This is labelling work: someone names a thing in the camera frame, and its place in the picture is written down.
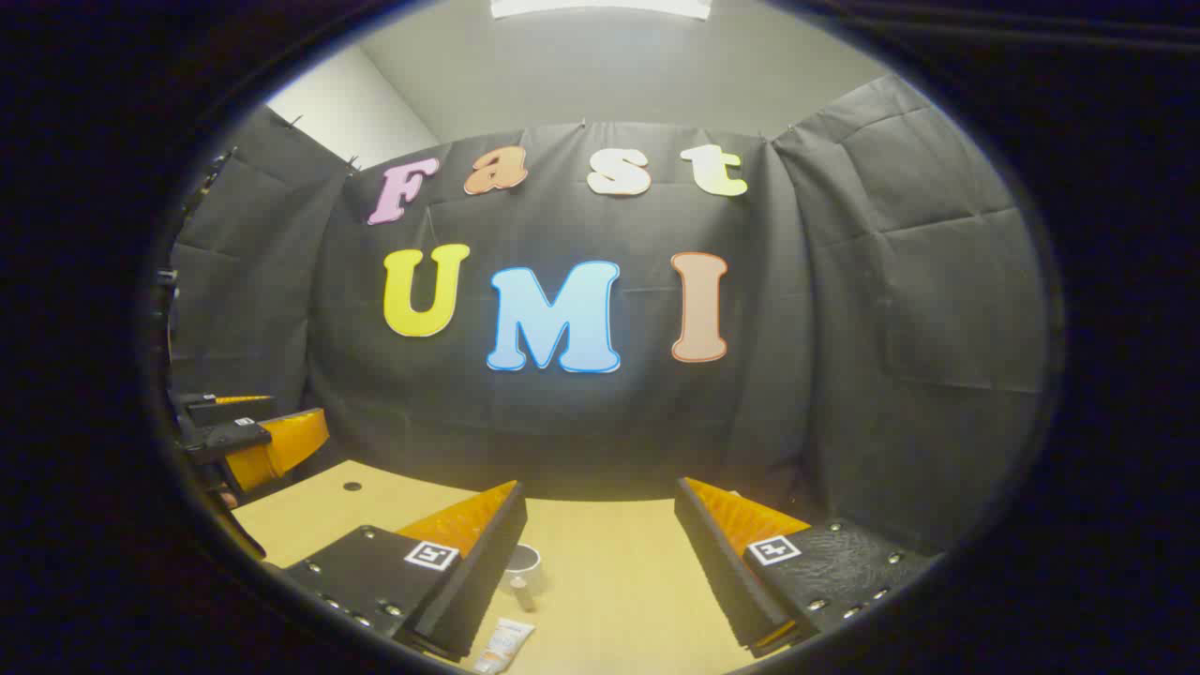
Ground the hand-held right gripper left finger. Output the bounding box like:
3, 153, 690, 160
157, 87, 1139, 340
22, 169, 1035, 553
279, 480, 529, 662

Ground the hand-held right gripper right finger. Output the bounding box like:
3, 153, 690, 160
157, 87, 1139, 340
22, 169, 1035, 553
673, 476, 945, 657

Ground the white cup with wooden handle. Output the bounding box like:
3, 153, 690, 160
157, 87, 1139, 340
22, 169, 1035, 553
502, 544, 544, 613

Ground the white toothpaste tube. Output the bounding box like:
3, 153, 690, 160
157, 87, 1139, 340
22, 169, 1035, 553
472, 619, 536, 674

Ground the wooden desktop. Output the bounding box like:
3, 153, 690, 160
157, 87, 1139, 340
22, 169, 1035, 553
230, 459, 826, 674

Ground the black backdrop cloth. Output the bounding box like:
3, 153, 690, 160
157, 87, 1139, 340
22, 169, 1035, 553
167, 75, 1051, 554

